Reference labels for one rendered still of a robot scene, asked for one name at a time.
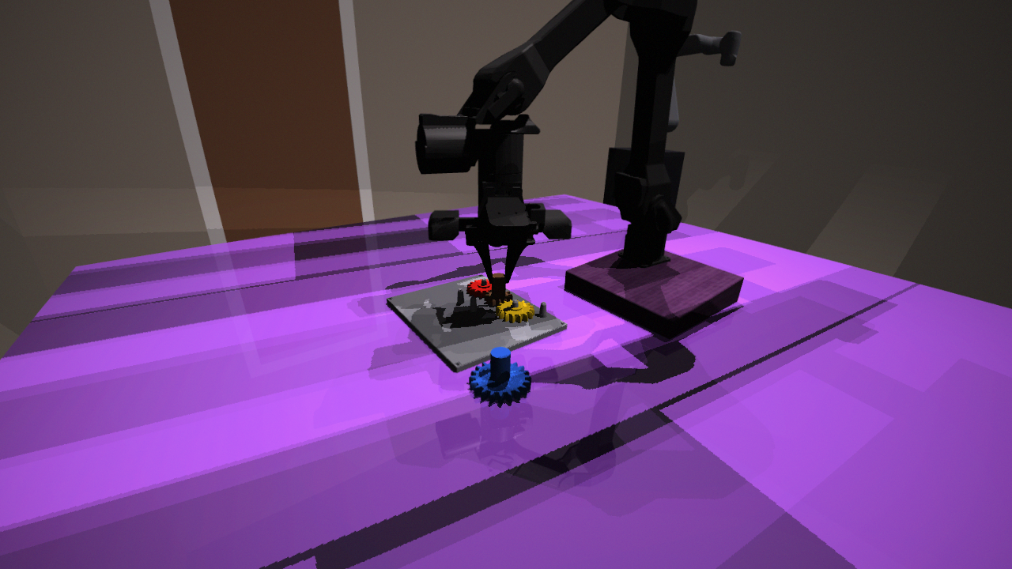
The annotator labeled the blue gear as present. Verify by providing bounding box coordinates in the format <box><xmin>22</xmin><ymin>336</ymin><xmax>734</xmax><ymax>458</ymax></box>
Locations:
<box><xmin>469</xmin><ymin>347</ymin><xmax>531</xmax><ymax>405</ymax></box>

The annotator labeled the yellow gear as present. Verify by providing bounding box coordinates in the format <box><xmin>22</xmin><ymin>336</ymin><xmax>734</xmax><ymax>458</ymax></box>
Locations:
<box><xmin>496</xmin><ymin>300</ymin><xmax>534</xmax><ymax>323</ymax></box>

